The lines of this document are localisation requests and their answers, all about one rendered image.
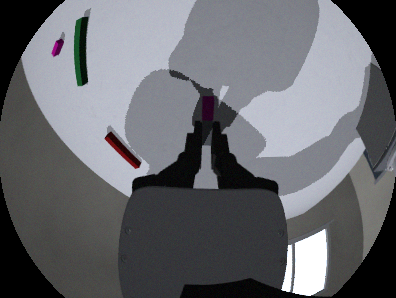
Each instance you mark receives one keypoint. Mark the green rod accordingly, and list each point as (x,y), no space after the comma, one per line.
(80,51)

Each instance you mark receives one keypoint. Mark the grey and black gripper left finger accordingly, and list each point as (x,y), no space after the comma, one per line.
(182,172)

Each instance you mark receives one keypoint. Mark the magenta rod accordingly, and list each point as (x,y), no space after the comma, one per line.
(207,107)
(57,47)

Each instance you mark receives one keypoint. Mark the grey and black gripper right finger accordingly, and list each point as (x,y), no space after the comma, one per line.
(234,176)

